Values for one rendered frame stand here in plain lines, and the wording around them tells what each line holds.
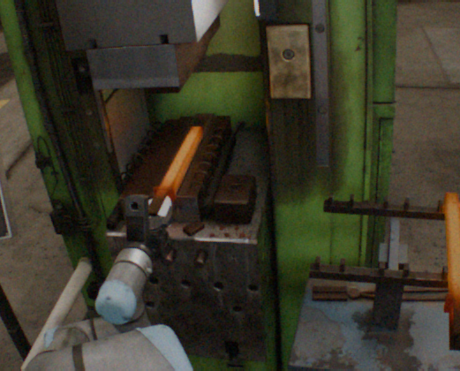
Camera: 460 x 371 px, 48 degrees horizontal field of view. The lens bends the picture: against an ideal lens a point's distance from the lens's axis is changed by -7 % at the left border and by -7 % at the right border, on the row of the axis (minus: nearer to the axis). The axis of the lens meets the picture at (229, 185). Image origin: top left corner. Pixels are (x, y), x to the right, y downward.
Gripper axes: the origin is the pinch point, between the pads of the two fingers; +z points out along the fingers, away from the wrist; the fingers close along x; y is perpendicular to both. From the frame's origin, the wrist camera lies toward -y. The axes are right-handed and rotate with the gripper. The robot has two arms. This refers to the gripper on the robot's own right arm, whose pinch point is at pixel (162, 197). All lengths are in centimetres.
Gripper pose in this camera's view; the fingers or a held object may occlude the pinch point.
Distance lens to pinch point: 128.6
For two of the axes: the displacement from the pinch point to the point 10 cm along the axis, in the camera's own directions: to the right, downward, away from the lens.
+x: 9.8, 0.2, -2.1
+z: 1.9, -5.4, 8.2
